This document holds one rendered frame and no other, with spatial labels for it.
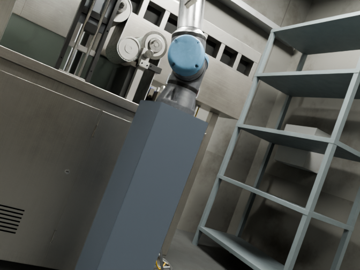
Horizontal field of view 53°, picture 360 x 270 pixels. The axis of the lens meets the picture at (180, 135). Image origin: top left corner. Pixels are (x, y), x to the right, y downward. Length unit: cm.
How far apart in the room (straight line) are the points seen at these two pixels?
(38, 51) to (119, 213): 121
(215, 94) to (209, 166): 156
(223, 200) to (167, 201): 291
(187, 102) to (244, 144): 294
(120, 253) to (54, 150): 55
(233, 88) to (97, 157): 130
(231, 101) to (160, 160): 145
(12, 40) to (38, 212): 97
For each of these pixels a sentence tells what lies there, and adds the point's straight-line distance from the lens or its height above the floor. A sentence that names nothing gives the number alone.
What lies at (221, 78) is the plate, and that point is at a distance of 253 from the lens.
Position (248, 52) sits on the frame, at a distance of 268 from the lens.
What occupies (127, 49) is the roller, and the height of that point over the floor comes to 116.
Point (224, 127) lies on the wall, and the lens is 398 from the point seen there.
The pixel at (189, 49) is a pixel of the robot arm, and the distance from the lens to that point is 115.
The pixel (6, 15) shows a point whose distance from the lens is 190.
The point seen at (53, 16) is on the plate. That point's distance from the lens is 219.
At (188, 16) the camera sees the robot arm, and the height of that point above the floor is 118.
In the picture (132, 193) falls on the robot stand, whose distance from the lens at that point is 120.
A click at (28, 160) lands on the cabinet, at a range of 157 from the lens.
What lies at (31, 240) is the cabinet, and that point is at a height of 20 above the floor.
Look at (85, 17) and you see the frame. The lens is 175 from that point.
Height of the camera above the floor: 76
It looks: 3 degrees up
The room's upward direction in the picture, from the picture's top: 21 degrees clockwise
